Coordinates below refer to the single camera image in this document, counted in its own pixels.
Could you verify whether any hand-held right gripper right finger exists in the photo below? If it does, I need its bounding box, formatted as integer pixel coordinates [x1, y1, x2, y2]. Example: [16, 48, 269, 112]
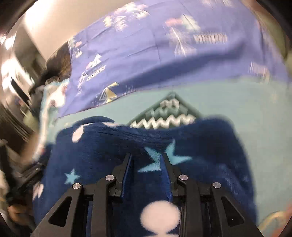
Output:
[160, 152, 265, 237]

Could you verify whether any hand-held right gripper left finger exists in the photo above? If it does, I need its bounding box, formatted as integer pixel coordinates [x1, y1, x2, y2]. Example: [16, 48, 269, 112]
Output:
[30, 152, 133, 237]

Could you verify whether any navy star print fleece jacket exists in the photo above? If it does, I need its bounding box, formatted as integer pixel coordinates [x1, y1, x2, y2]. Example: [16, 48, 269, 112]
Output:
[32, 116, 260, 237]

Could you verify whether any dark clothes pile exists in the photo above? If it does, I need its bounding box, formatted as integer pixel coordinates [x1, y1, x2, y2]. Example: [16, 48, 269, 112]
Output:
[28, 68, 60, 96]

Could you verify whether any teal printed blanket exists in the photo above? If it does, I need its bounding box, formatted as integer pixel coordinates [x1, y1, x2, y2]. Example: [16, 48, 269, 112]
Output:
[39, 76, 292, 237]

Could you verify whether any purple tree print sheet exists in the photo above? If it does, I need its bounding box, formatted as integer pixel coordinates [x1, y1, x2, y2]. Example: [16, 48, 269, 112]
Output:
[56, 0, 290, 119]

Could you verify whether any brown patterned blanket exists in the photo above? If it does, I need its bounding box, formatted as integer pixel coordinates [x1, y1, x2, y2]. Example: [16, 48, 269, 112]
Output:
[46, 42, 72, 78]

